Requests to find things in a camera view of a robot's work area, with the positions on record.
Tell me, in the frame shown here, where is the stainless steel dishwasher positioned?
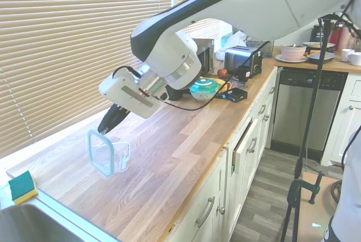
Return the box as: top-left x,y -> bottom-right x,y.
270,66 -> 349,153

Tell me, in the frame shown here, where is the clear glass food container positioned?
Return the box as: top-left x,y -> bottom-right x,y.
104,140 -> 131,173

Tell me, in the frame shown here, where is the black mug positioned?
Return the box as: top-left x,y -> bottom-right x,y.
233,65 -> 252,83

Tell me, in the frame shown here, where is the stainless steel sink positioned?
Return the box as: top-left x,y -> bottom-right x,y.
0,196 -> 122,242

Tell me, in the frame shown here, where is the steel microwave oven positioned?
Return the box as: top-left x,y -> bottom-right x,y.
191,38 -> 216,74

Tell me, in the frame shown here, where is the plate with food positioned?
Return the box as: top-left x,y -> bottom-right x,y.
301,41 -> 337,51

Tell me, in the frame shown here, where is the chrome black toaster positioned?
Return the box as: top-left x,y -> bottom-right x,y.
223,45 -> 263,78

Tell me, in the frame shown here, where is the large beige window blind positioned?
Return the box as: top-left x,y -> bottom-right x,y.
0,0 -> 173,160

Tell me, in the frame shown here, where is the yellow green sponge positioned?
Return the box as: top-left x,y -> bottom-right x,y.
7,170 -> 39,206

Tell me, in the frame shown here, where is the white pulled-out drawer front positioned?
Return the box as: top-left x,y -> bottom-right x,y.
231,118 -> 259,175

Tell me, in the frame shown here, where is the white mug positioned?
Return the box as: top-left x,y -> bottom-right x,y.
341,49 -> 356,63
345,52 -> 361,66

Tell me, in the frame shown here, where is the grey baking pan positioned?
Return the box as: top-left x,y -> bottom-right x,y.
306,51 -> 337,65

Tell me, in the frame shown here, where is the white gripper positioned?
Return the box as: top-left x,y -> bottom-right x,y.
97,73 -> 163,136

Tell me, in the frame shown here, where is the white plate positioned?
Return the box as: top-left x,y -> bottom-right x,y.
274,54 -> 309,63

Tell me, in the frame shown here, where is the black wire basket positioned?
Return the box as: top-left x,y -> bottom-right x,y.
244,37 -> 275,58

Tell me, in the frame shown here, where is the black box blue label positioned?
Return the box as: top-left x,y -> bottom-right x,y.
221,87 -> 249,103

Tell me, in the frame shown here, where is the teal rimmed container lid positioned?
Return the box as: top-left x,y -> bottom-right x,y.
85,128 -> 115,178

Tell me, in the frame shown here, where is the white side cabinet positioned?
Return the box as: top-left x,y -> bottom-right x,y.
320,72 -> 361,167

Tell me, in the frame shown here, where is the white plastic bag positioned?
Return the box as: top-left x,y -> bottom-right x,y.
215,30 -> 249,61

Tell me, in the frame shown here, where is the white base cabinet run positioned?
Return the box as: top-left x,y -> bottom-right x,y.
168,66 -> 279,242

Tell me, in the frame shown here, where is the brown cardboard sheet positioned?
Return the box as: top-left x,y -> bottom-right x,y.
292,170 -> 342,242

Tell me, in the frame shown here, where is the black camera tripod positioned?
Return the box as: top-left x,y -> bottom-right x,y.
280,17 -> 340,242

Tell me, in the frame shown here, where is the round container teal lid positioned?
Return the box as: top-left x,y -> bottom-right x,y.
189,78 -> 220,103

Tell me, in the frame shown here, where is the pink bottle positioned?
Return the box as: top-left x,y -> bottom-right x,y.
337,25 -> 353,51

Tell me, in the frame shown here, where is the thin blind tilt wand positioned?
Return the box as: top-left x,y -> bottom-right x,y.
0,67 -> 37,144

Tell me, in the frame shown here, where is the green clamp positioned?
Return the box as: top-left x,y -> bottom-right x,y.
286,170 -> 325,206

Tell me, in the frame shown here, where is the red bottle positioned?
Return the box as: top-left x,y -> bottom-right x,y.
328,27 -> 342,51

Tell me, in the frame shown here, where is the grey robot pedestal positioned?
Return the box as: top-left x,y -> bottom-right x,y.
327,129 -> 361,242

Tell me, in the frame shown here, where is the yellow banana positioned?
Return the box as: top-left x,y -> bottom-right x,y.
199,76 -> 234,91

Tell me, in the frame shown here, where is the pink bowl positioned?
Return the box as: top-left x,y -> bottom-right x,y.
280,44 -> 307,60

